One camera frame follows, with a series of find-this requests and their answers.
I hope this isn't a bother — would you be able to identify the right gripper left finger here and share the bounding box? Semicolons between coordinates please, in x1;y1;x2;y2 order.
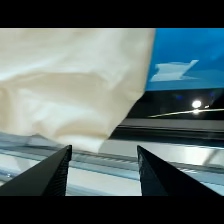
0;144;73;197

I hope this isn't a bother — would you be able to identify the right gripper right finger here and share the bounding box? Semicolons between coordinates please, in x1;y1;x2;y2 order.
136;145;224;197

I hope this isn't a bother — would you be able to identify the cream T-shirt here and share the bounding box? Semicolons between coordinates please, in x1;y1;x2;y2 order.
0;27;157;154

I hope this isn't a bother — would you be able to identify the silver frame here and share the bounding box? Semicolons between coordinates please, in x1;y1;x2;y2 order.
0;117;224;197

